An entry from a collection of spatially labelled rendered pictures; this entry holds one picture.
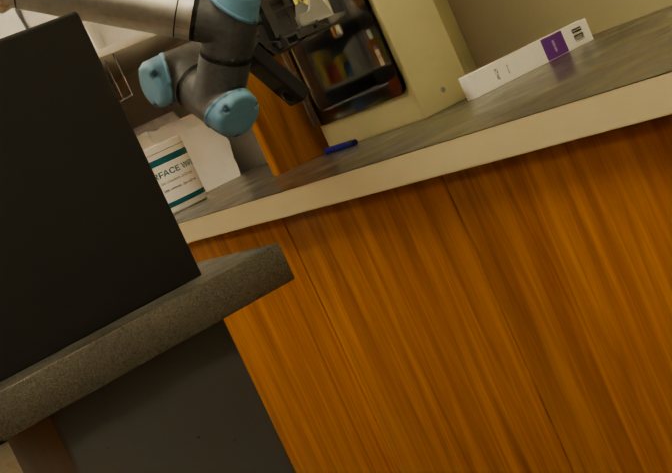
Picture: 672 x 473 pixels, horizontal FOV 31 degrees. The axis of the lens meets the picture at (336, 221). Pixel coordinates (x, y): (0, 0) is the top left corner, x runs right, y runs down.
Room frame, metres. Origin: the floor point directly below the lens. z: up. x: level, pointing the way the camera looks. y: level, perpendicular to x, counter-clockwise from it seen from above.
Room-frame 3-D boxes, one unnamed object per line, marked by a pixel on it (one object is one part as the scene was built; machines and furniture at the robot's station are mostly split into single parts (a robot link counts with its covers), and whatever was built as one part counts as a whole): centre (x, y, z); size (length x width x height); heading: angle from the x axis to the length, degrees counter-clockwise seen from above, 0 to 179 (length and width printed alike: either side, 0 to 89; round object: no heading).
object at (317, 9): (1.94, -0.12, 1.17); 0.09 x 0.03 x 0.06; 116
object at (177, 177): (2.59, 0.29, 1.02); 0.13 x 0.13 x 0.15
